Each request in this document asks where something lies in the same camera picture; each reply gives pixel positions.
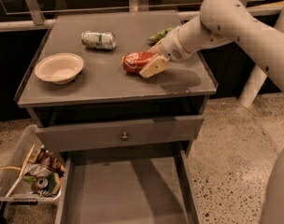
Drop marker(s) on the green white soda can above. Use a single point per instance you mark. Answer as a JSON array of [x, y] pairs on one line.
[[95, 40]]

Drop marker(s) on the round metal drawer knob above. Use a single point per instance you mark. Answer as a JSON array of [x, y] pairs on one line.
[[124, 137]]

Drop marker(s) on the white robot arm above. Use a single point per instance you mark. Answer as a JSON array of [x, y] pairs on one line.
[[229, 19]]

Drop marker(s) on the crumpled snack wrappers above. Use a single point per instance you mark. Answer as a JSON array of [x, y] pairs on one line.
[[38, 163]]

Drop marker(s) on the red coke can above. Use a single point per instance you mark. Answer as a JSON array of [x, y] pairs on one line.
[[134, 62]]

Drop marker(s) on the green chip bag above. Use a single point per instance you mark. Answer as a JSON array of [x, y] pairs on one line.
[[160, 35]]

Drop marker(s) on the grey drawer cabinet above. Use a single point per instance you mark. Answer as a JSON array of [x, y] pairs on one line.
[[103, 91]]

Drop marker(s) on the crushed can in bin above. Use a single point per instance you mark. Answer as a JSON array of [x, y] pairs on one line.
[[41, 183]]

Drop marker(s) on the white paper bowl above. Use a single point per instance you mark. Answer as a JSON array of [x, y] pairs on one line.
[[59, 68]]

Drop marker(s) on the grey top drawer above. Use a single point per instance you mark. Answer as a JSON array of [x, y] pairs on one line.
[[108, 134]]

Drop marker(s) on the open grey middle drawer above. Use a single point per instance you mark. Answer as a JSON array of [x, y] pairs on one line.
[[148, 184]]

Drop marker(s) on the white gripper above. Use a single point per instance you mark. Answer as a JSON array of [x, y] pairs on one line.
[[172, 47]]

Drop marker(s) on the clear plastic trash bin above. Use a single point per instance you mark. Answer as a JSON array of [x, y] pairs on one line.
[[23, 192]]

